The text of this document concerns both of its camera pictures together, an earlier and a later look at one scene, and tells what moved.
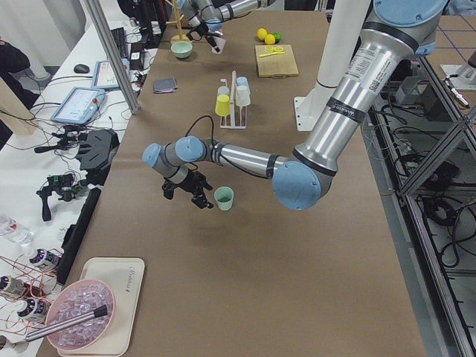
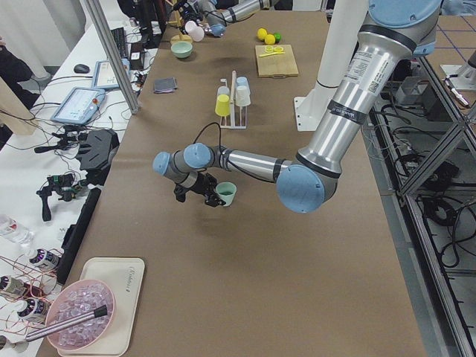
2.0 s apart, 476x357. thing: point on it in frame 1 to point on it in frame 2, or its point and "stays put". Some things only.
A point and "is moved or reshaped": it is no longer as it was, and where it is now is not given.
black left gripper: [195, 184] to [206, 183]
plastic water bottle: [15, 230] stays put
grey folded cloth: [164, 85] stays put
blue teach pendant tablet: [79, 106] stays put
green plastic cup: [224, 196] is moved or reshaped
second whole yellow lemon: [270, 39] stays put
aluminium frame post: [116, 55] stays put
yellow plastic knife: [271, 53] stays put
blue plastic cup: [242, 81] stays put
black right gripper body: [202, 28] to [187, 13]
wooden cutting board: [276, 65] stays put
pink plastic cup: [220, 44] is moved or reshaped
